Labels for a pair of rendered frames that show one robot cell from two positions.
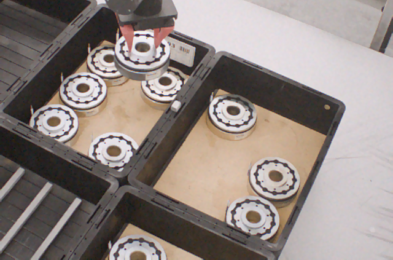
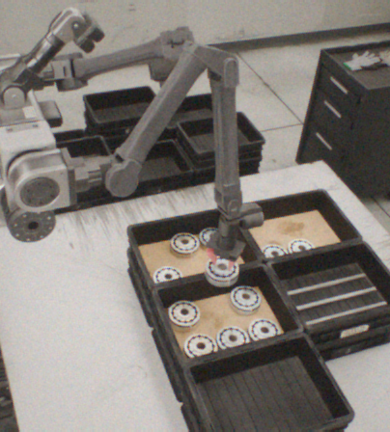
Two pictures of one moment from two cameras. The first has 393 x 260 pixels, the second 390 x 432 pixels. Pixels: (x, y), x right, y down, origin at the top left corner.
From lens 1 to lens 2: 2.11 m
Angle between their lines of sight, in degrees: 80
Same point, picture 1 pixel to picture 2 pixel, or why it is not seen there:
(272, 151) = (165, 259)
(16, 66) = (255, 396)
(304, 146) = (148, 251)
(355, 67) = (21, 296)
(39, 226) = (303, 300)
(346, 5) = not seen: outside the picture
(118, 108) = (216, 326)
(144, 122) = (210, 310)
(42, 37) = (221, 409)
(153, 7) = not seen: hidden behind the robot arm
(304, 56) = (41, 324)
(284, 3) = not seen: outside the picture
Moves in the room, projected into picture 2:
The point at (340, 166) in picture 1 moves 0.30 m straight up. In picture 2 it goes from (114, 263) to (113, 203)
